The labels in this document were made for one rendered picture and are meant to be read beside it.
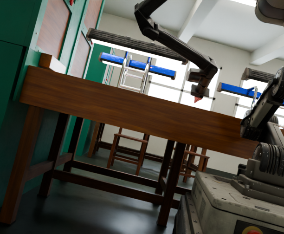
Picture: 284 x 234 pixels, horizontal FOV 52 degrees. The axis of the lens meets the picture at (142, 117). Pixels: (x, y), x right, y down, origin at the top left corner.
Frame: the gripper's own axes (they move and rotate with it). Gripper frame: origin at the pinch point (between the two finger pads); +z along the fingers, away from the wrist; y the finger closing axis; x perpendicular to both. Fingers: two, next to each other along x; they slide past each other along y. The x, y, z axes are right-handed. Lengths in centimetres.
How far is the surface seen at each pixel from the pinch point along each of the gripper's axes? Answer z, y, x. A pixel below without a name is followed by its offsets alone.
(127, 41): -8, 46, -26
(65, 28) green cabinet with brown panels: 2, 87, -36
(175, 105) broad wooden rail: -11.5, 12.6, 18.9
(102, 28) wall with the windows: 280, 153, -460
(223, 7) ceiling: 120, -71, -381
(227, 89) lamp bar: 33, -34, -59
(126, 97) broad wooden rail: -9.5, 36.5, 20.5
